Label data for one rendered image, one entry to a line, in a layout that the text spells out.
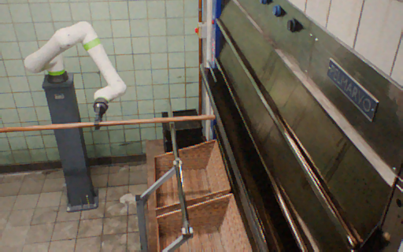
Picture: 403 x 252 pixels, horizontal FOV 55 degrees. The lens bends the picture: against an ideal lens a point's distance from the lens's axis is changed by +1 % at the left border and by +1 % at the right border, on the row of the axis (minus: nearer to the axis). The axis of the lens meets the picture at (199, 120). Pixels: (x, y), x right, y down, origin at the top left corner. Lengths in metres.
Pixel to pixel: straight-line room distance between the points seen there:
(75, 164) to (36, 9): 1.28
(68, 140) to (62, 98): 0.38
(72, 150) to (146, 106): 0.84
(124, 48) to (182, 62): 0.52
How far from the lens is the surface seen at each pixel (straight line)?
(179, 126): 2.89
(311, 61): 1.24
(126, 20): 3.39
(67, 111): 3.10
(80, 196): 3.58
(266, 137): 1.66
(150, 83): 3.60
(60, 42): 2.55
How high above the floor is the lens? 2.43
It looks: 31 degrees down
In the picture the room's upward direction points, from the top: straight up
